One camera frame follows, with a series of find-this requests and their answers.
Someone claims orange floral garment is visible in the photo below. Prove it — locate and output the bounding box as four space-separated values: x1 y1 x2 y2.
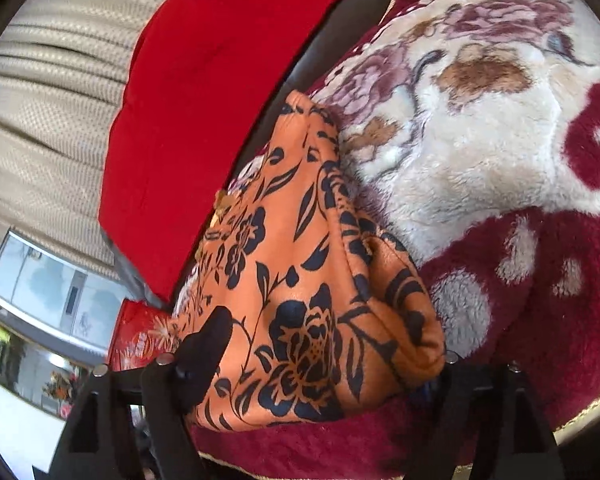
172 91 447 431

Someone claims artificial flower ornament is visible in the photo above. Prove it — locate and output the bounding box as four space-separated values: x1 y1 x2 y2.
41 369 79 403

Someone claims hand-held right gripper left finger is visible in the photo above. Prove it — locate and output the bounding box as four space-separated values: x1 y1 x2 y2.
32 306 233 480

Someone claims beige curtain with red trim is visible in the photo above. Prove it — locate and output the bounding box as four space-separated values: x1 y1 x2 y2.
0 0 191 281

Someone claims glass display cabinet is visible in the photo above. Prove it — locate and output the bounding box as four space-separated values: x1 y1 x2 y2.
0 305 111 423

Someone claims red gift bag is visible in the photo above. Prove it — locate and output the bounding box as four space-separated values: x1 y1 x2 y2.
107 299 191 372

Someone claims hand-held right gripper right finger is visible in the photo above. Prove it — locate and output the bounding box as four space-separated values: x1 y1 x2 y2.
419 352 567 480

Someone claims red cloth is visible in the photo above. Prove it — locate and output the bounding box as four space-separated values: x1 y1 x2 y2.
98 0 396 306

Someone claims floral plush blanket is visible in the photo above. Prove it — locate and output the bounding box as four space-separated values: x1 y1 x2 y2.
187 0 600 480

